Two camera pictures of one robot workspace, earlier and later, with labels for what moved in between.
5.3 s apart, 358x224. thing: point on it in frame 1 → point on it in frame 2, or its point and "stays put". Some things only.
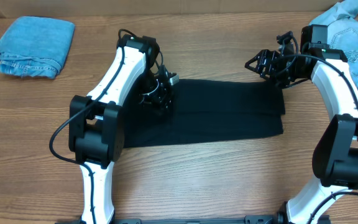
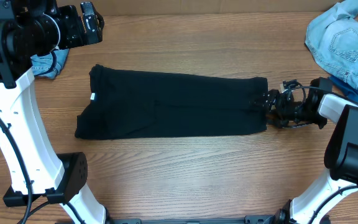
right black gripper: x=270 y=65 → x=274 y=107
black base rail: x=248 y=219 stays put
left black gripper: x=160 y=94 → x=89 y=23
